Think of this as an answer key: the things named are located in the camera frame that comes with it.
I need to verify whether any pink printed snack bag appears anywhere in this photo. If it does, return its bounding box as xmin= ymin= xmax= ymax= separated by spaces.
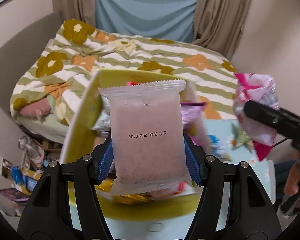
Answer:
xmin=233 ymin=73 xmax=279 ymax=161

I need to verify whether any yellow gold snack bag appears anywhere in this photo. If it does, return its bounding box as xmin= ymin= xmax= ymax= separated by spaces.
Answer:
xmin=95 ymin=178 xmax=150 ymax=205

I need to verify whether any purple snack bag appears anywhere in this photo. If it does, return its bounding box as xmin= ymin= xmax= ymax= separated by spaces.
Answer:
xmin=181 ymin=102 xmax=206 ymax=130

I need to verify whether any translucent pink snack packet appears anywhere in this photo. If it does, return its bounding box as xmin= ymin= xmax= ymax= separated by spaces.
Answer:
xmin=100 ymin=80 xmax=191 ymax=196

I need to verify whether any right hand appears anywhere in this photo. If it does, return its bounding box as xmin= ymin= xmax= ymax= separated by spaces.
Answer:
xmin=283 ymin=152 xmax=300 ymax=197

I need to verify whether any daisy light blue tablecloth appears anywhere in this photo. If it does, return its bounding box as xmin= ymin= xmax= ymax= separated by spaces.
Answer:
xmin=70 ymin=118 xmax=277 ymax=240

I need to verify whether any blue white yellow snack bag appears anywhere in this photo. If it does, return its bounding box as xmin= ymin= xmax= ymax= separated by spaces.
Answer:
xmin=208 ymin=134 xmax=231 ymax=162

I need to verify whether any floor clutter pile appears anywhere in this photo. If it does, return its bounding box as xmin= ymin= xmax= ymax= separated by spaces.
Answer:
xmin=0 ymin=135 xmax=63 ymax=217

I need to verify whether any green cardboard box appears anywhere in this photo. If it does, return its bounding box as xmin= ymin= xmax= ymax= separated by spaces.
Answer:
xmin=60 ymin=69 xmax=199 ymax=221

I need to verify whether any small portrait snack packet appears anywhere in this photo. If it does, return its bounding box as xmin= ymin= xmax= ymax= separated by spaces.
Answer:
xmin=91 ymin=96 xmax=110 ymax=132

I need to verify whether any right beige curtain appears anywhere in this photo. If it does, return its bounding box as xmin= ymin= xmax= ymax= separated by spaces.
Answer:
xmin=192 ymin=0 xmax=251 ymax=60

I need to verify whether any beige curtain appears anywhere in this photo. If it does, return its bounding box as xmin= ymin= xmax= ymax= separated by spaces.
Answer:
xmin=192 ymin=0 xmax=251 ymax=60
xmin=51 ymin=0 xmax=97 ymax=28

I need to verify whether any floral striped duvet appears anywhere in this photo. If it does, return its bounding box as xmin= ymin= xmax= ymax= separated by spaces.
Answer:
xmin=10 ymin=19 xmax=237 ymax=125

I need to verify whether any blue window cloth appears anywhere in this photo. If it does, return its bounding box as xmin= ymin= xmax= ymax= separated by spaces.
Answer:
xmin=95 ymin=0 xmax=197 ymax=43

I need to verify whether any left beige curtain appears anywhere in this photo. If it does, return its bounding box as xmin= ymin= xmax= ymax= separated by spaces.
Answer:
xmin=51 ymin=0 xmax=97 ymax=28

